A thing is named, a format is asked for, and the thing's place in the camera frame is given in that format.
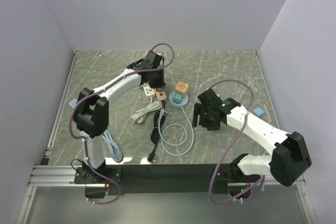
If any black power cable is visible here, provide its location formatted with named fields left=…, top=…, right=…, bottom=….
left=148, top=99, right=167, bottom=163

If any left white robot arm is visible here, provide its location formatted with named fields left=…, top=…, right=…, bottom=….
left=69, top=49, right=172, bottom=183

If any white cube power strip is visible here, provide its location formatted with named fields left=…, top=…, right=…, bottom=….
left=143, top=83, right=155, bottom=98

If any beige power strip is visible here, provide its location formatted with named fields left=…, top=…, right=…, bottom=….
left=154, top=88, right=167, bottom=101

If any black base bar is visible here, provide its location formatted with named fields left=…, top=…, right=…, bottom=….
left=73, top=164, right=263, bottom=196

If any blue power strip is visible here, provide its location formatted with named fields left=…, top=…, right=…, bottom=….
left=68, top=99, right=77, bottom=109

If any round blue socket hub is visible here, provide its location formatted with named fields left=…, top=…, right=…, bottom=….
left=169, top=91, right=189, bottom=109

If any purple cable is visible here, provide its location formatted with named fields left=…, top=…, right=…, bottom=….
left=68, top=42, right=175, bottom=205
left=208, top=79, right=265, bottom=205

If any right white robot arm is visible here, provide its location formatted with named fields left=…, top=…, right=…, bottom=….
left=192, top=89, right=312, bottom=187

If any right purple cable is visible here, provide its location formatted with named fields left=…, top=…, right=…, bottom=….
left=208, top=79, right=265, bottom=205

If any teal charger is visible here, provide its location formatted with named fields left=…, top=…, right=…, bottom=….
left=172, top=93, right=182, bottom=104

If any orange cube charger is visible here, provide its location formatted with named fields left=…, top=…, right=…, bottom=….
left=174, top=81, right=189, bottom=99

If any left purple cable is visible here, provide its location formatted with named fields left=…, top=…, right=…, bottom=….
left=68, top=42, right=175, bottom=205

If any white coiled cable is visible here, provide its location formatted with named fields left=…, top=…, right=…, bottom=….
left=131, top=96, right=162, bottom=124

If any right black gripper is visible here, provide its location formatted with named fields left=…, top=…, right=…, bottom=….
left=192, top=102, right=221, bottom=131

